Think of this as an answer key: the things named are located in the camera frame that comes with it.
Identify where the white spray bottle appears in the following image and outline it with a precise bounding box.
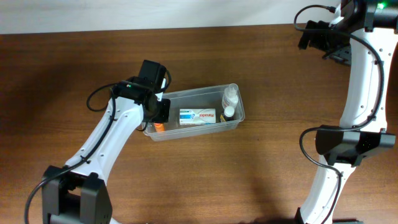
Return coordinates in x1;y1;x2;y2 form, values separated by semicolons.
221;83;239;109

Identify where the clear plastic container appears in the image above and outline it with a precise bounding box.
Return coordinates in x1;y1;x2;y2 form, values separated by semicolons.
144;84;245;141

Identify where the dark bottle white cap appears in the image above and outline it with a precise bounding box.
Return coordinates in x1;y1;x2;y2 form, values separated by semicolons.
220;106;235;122

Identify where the orange tablet tube white cap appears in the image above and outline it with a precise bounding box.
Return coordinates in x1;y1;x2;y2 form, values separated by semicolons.
154;123;165;133

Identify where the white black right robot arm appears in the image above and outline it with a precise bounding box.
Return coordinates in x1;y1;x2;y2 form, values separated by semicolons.
295;0;397;223

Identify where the white blue medicine box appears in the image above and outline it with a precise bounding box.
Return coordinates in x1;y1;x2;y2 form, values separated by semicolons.
179;108;216;125

